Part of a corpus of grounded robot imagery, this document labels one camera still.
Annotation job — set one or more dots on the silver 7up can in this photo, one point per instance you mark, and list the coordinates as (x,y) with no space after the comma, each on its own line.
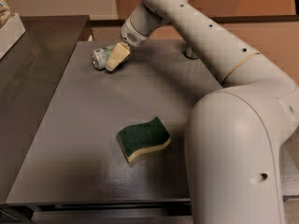
(101,56)

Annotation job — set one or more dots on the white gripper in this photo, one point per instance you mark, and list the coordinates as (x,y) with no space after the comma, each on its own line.
(131,34)

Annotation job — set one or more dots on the white box on counter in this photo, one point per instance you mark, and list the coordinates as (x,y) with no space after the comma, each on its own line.
(10,33)

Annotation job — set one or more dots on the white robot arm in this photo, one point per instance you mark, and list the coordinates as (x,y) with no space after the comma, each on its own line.
(234,135)

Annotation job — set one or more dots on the green and yellow sponge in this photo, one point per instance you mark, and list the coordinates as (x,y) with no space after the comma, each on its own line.
(143,138)

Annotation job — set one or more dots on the green upright soda can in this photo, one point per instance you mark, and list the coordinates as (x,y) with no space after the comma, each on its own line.
(190,53)

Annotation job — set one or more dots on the dark side counter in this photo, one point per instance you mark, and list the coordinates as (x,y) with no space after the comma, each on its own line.
(29,75)

